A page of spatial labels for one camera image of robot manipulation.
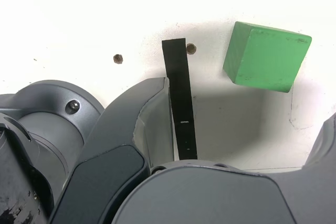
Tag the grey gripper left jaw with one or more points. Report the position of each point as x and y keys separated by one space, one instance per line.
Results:
x=118 y=134

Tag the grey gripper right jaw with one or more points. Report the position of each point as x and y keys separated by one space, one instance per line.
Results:
x=204 y=197

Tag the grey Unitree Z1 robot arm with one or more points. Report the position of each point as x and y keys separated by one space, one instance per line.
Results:
x=47 y=129

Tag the green cube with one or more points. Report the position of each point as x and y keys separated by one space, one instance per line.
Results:
x=270 y=61

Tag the black tape strip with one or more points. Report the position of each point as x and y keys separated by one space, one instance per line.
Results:
x=181 y=90

